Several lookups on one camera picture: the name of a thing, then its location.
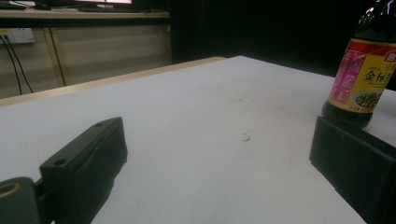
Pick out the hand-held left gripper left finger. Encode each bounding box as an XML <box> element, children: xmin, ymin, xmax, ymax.
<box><xmin>39</xmin><ymin>117</ymin><xmax>129</xmax><ymax>224</ymax></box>

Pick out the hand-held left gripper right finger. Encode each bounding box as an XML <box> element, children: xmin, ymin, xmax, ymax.
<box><xmin>309</xmin><ymin>116</ymin><xmax>396</xmax><ymax>224</ymax></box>

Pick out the dark soy sauce bottle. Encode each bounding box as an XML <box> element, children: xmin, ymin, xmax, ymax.
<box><xmin>321</xmin><ymin>0</ymin><xmax>396</xmax><ymax>130</ymax></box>

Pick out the white table cover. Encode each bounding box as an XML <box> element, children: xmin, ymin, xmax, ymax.
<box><xmin>0</xmin><ymin>55</ymin><xmax>396</xmax><ymax>224</ymax></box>

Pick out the wooden desk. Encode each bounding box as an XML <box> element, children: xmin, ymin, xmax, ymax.
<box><xmin>0</xmin><ymin>8</ymin><xmax>171</xmax><ymax>28</ymax></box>

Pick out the black keyboard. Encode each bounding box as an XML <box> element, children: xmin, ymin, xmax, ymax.
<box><xmin>77</xmin><ymin>7</ymin><xmax>143</xmax><ymax>14</ymax></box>

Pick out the black curtain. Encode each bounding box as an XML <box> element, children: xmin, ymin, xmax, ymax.
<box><xmin>168</xmin><ymin>0</ymin><xmax>396</xmax><ymax>91</ymax></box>

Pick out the monitor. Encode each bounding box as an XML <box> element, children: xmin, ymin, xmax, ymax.
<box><xmin>34</xmin><ymin>0</ymin><xmax>134</xmax><ymax>10</ymax></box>

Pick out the black cable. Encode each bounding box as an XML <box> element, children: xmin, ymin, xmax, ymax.
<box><xmin>5</xmin><ymin>36</ymin><xmax>35</xmax><ymax>94</ymax></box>
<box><xmin>0</xmin><ymin>35</ymin><xmax>23</xmax><ymax>96</ymax></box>

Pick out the white wall socket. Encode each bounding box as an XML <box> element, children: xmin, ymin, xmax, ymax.
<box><xmin>0</xmin><ymin>27</ymin><xmax>35</xmax><ymax>45</ymax></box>

